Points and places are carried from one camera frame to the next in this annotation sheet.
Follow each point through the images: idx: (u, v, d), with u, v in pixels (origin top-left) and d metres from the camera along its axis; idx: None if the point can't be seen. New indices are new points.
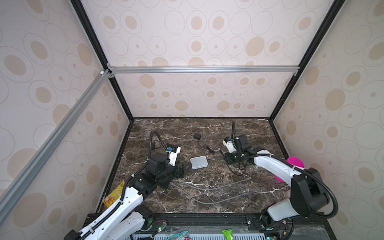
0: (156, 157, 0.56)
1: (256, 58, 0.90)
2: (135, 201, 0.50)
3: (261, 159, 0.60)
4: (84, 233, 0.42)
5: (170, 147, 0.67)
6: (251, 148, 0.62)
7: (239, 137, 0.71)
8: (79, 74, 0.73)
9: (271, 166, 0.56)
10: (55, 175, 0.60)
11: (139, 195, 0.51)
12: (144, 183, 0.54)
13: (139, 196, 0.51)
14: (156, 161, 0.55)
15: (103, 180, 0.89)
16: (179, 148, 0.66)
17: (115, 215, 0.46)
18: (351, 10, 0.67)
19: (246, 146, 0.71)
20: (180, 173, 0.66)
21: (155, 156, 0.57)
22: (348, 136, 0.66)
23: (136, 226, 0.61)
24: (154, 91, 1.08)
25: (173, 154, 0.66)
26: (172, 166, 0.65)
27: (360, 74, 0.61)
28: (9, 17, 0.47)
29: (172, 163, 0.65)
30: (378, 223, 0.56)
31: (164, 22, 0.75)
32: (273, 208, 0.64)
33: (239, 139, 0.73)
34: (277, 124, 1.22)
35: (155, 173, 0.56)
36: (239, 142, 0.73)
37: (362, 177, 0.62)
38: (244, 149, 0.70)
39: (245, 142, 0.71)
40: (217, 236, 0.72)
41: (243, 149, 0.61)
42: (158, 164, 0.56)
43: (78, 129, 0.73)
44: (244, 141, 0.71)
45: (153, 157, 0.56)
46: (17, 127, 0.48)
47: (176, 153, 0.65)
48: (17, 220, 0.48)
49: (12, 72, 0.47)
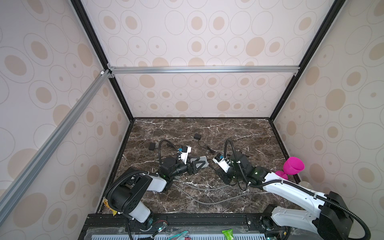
0: (167, 162, 0.67)
1: (256, 58, 0.90)
2: (164, 182, 0.65)
3: (271, 185, 0.54)
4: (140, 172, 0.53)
5: (181, 148, 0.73)
6: (254, 170, 0.65)
7: (240, 160, 0.62)
8: (79, 75, 0.73)
9: (286, 192, 0.51)
10: (55, 175, 0.60)
11: (164, 180, 0.65)
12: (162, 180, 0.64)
13: (164, 181, 0.65)
14: (167, 166, 0.66)
15: (103, 180, 0.89)
16: (188, 148, 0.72)
17: (158, 179, 0.60)
18: (351, 10, 0.67)
19: (248, 169, 0.63)
20: (191, 170, 0.73)
21: (166, 161, 0.68)
22: (348, 136, 0.66)
23: (141, 216, 0.61)
24: (154, 91, 1.08)
25: (184, 153, 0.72)
26: (184, 165, 0.74)
27: (360, 74, 0.61)
28: (9, 17, 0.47)
29: (184, 162, 0.75)
30: (378, 223, 0.56)
31: (164, 22, 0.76)
32: (277, 216, 0.63)
33: (240, 162, 0.63)
34: (277, 124, 1.22)
35: (168, 174, 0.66)
36: (241, 167, 0.64)
37: (362, 177, 0.62)
38: (247, 173, 0.63)
39: (246, 163, 0.62)
40: (217, 236, 0.72)
41: (246, 173, 0.63)
42: (169, 167, 0.66)
43: (78, 129, 0.73)
44: (245, 162, 0.62)
45: (163, 162, 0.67)
46: (17, 127, 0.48)
47: (186, 153, 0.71)
48: (17, 220, 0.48)
49: (12, 72, 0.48)
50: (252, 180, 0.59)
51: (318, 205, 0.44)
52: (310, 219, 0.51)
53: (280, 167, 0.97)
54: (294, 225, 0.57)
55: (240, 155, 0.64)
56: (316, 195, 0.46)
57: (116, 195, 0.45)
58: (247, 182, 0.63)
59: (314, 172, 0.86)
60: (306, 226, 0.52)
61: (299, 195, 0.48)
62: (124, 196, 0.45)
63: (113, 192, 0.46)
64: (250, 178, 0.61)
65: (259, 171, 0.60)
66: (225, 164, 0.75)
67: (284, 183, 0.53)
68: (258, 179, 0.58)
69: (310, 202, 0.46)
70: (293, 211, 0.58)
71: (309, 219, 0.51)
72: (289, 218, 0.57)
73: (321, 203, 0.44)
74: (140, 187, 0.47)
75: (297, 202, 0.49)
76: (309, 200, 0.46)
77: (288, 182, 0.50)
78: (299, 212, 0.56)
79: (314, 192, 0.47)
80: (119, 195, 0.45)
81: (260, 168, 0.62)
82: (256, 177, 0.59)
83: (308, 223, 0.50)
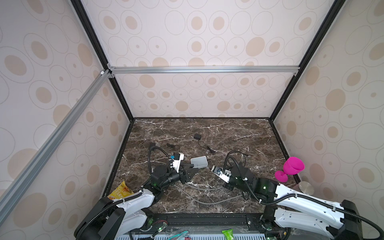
0: (157, 171, 0.63)
1: (256, 58, 0.90)
2: (151, 197, 0.60)
3: (285, 200, 0.51)
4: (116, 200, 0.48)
5: (172, 155, 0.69)
6: (260, 184, 0.58)
7: (246, 176, 0.55)
8: (79, 74, 0.73)
9: (300, 206, 0.49)
10: (55, 175, 0.60)
11: (151, 195, 0.60)
12: (154, 190, 0.63)
13: (151, 196, 0.60)
14: (157, 175, 0.62)
15: (103, 180, 0.89)
16: (181, 155, 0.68)
17: (139, 199, 0.54)
18: (351, 10, 0.67)
19: (254, 184, 0.57)
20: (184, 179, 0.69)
21: (157, 170, 0.63)
22: (348, 136, 0.66)
23: (139, 221, 0.61)
24: (154, 91, 1.08)
25: (176, 162, 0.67)
26: (177, 173, 0.70)
27: (360, 74, 0.61)
28: (9, 16, 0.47)
29: (177, 170, 0.70)
30: (378, 223, 0.56)
31: (164, 23, 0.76)
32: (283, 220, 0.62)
33: (246, 179, 0.56)
34: (277, 124, 1.22)
35: (159, 184, 0.64)
36: (248, 183, 0.58)
37: (362, 177, 0.62)
38: (254, 188, 0.57)
39: (251, 178, 0.55)
40: (217, 236, 0.72)
41: (253, 188, 0.57)
42: (160, 177, 0.62)
43: (78, 129, 0.73)
44: (251, 177, 0.55)
45: (154, 171, 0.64)
46: (17, 127, 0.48)
47: (179, 161, 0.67)
48: (17, 220, 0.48)
49: (12, 72, 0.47)
50: (262, 196, 0.54)
51: (339, 218, 0.43)
52: (323, 225, 0.51)
53: (280, 167, 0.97)
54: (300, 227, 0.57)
55: (245, 170, 0.57)
56: (335, 208, 0.45)
57: (88, 234, 0.42)
58: (258, 199, 0.55)
59: (314, 172, 0.86)
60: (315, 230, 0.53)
61: (317, 209, 0.47)
62: (95, 236, 0.41)
63: (84, 232, 0.42)
64: (259, 194, 0.55)
65: (266, 184, 0.56)
66: (225, 176, 0.68)
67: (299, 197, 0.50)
68: (267, 194, 0.53)
69: (331, 216, 0.44)
70: (299, 215, 0.59)
71: (323, 226, 0.51)
72: (296, 223, 0.57)
73: (342, 216, 0.43)
74: (109, 227, 0.42)
75: (314, 214, 0.47)
76: (328, 213, 0.45)
77: (302, 195, 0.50)
78: (307, 217, 0.56)
79: (333, 204, 0.46)
80: (90, 235, 0.41)
81: (266, 181, 0.57)
82: (266, 193, 0.54)
83: (321, 229, 0.50)
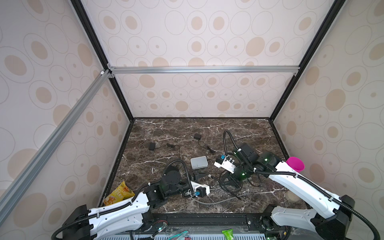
0: (170, 176, 0.54)
1: (256, 57, 0.89)
2: (143, 208, 0.53)
3: (282, 177, 0.48)
4: (91, 213, 0.45)
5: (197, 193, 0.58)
6: (261, 157, 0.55)
7: (241, 148, 0.57)
8: (79, 74, 0.73)
9: (296, 188, 0.46)
10: (55, 175, 0.60)
11: (147, 205, 0.53)
12: (156, 196, 0.56)
13: (146, 206, 0.53)
14: (166, 180, 0.53)
15: (103, 180, 0.89)
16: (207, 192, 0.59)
17: (121, 211, 0.49)
18: (351, 10, 0.67)
19: (251, 156, 0.57)
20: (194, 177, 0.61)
21: (169, 175, 0.55)
22: (348, 136, 0.66)
23: (133, 226, 0.62)
24: (154, 91, 1.08)
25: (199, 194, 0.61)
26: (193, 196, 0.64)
27: (361, 74, 0.61)
28: (10, 17, 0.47)
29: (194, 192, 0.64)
30: (378, 222, 0.56)
31: (164, 22, 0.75)
32: (277, 215, 0.63)
33: (241, 149, 0.58)
34: (277, 123, 1.22)
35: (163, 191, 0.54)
36: (242, 153, 0.59)
37: (362, 178, 0.62)
38: (251, 160, 0.56)
39: (248, 151, 0.57)
40: (217, 236, 0.72)
41: (250, 160, 0.56)
42: (169, 184, 0.53)
43: (78, 129, 0.73)
44: (248, 150, 0.57)
45: (166, 174, 0.55)
46: (17, 127, 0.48)
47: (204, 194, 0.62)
48: (17, 219, 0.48)
49: (12, 72, 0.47)
50: (259, 167, 0.52)
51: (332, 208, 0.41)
52: (308, 217, 0.51)
53: None
54: (294, 224, 0.56)
55: (242, 144, 0.58)
56: (333, 198, 0.43)
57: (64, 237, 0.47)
58: (253, 169, 0.54)
59: (315, 172, 0.86)
60: (307, 226, 0.51)
61: (313, 194, 0.44)
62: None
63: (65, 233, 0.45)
64: (256, 165, 0.53)
65: (268, 157, 0.53)
66: (229, 164, 0.69)
67: (298, 178, 0.47)
68: (265, 165, 0.51)
69: (325, 204, 0.42)
70: (292, 210, 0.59)
71: (308, 218, 0.51)
72: (289, 217, 0.57)
73: (336, 207, 0.41)
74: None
75: (306, 199, 0.45)
76: (323, 201, 0.42)
77: (302, 177, 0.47)
78: (298, 211, 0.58)
79: (331, 194, 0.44)
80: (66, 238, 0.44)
81: (268, 154, 0.54)
82: (265, 164, 0.51)
83: (306, 221, 0.51)
